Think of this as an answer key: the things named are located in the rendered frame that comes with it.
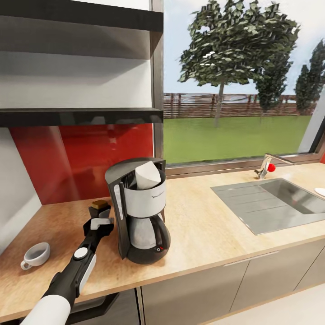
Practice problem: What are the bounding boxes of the paper coffee filter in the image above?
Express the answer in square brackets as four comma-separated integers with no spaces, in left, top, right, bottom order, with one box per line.
[135,162,161,190]

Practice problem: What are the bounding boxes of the coffee cup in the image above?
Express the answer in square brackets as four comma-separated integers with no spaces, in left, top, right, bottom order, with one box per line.
[20,242,50,270]

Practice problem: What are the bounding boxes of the bottle of coffee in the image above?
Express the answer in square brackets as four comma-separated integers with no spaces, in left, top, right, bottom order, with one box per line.
[89,200,111,219]

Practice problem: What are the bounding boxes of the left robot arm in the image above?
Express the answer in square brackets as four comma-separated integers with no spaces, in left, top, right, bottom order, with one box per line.
[20,217,114,325]

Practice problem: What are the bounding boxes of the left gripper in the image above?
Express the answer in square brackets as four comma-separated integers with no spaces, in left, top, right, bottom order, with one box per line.
[83,218,114,242]

